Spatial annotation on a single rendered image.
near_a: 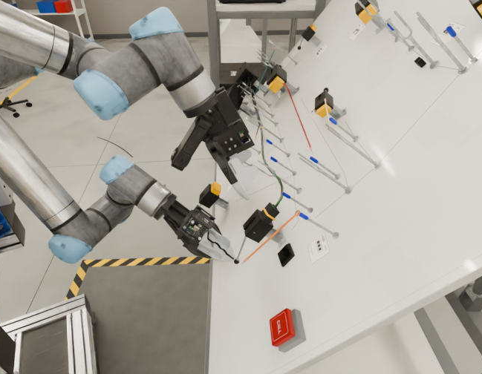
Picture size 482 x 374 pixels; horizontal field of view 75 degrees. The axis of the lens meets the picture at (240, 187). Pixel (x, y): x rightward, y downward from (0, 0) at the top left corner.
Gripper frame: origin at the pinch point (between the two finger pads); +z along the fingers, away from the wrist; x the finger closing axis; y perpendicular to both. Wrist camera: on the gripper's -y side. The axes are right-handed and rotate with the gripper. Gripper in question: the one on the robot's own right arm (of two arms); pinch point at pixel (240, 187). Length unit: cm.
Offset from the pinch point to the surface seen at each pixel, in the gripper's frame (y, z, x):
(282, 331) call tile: -3.8, 16.1, -23.8
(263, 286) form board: -6.7, 21.2, -8.3
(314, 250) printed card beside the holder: 7.6, 14.5, -11.5
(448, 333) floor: 47, 161, 33
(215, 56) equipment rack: 7, -11, 92
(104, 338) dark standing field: -114, 75, 55
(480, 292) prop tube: 35, 42, -17
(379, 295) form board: 13.4, 11.8, -28.0
